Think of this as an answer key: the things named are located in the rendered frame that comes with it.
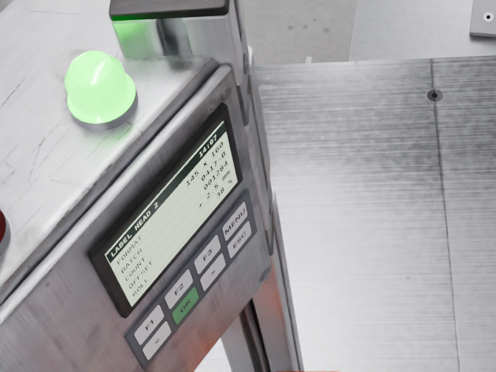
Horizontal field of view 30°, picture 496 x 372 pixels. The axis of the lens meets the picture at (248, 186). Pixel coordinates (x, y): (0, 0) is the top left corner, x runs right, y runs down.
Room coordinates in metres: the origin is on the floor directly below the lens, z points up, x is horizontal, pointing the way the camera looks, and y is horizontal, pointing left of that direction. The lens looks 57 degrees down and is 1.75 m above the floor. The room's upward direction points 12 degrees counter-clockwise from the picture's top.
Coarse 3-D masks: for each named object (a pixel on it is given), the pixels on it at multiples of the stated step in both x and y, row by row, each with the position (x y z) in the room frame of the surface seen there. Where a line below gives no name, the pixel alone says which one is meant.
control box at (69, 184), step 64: (64, 0) 0.28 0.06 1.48; (0, 64) 0.26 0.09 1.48; (64, 64) 0.25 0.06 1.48; (128, 64) 0.24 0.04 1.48; (192, 64) 0.24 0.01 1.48; (0, 128) 0.22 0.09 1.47; (64, 128) 0.22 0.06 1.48; (128, 128) 0.21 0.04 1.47; (192, 128) 0.22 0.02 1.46; (0, 192) 0.19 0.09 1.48; (64, 192) 0.19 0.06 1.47; (128, 192) 0.19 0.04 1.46; (256, 192) 0.23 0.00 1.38; (0, 256) 0.17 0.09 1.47; (64, 256) 0.17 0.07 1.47; (256, 256) 0.23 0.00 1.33; (0, 320) 0.15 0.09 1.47; (64, 320) 0.16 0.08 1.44; (128, 320) 0.17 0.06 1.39; (192, 320) 0.19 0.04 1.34
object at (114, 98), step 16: (80, 64) 0.23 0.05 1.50; (96, 64) 0.22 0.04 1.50; (112, 64) 0.22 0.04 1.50; (80, 80) 0.22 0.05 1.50; (96, 80) 0.22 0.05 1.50; (112, 80) 0.22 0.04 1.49; (128, 80) 0.23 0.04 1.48; (80, 96) 0.22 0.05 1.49; (96, 96) 0.21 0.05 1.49; (112, 96) 0.22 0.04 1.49; (128, 96) 0.22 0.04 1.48; (80, 112) 0.22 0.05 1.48; (96, 112) 0.21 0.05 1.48; (112, 112) 0.21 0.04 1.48; (128, 112) 0.22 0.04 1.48; (96, 128) 0.21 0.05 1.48; (112, 128) 0.21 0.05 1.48
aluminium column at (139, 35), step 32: (128, 0) 0.25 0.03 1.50; (160, 0) 0.25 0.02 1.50; (192, 0) 0.24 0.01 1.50; (224, 0) 0.24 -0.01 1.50; (128, 32) 0.24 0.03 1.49; (160, 32) 0.24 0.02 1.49; (192, 32) 0.24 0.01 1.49; (224, 32) 0.24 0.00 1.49; (224, 64) 0.24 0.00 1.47; (256, 96) 0.27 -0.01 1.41; (256, 128) 0.26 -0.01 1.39; (256, 160) 0.24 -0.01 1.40; (288, 288) 0.27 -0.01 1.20; (256, 320) 0.25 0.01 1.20; (288, 320) 0.25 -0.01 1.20; (256, 352) 0.25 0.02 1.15; (288, 352) 0.24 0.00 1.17
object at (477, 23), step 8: (480, 0) 0.77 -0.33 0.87; (488, 0) 0.76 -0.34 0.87; (472, 8) 0.76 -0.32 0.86; (480, 8) 0.76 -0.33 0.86; (488, 8) 0.76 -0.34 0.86; (472, 16) 0.75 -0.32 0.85; (480, 16) 0.75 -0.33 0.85; (488, 16) 0.75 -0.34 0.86; (472, 24) 0.75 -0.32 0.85; (480, 24) 0.74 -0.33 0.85; (488, 24) 0.74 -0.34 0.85; (472, 32) 0.74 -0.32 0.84; (480, 32) 0.74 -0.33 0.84; (488, 32) 0.73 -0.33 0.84
